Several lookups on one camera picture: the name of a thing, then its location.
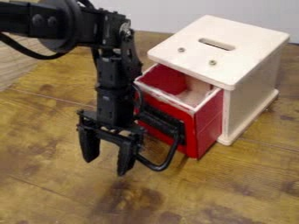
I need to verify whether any red wooden drawer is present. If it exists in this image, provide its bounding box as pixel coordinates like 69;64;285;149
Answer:
134;64;222;159

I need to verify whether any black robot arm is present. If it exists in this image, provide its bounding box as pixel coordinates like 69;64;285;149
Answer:
0;0;142;176

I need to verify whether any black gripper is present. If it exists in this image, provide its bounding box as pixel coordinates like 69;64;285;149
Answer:
77;86;144;176

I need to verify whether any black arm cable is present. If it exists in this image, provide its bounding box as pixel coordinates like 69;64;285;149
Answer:
0;31;67;60

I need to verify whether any white wooden box cabinet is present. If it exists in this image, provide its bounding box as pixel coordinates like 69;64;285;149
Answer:
146;15;289;145

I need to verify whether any black metal drawer handle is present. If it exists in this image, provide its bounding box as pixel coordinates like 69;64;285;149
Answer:
134;112;184;172

